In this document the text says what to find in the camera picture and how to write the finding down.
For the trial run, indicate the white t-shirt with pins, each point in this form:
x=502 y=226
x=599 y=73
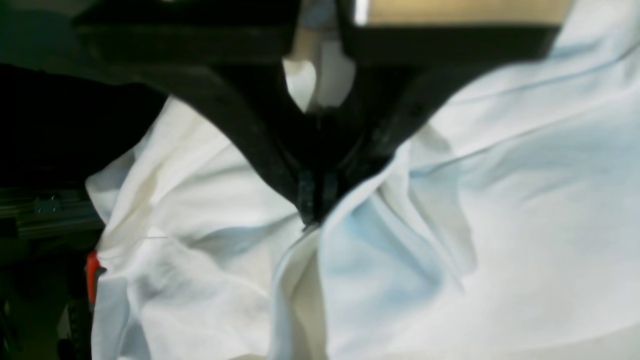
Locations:
x=507 y=228

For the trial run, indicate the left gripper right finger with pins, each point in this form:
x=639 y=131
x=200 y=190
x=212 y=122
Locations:
x=411 y=57

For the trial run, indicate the red handled tool left edge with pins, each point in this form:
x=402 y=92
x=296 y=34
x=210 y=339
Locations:
x=94 y=270

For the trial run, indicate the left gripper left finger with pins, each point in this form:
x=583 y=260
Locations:
x=224 y=59

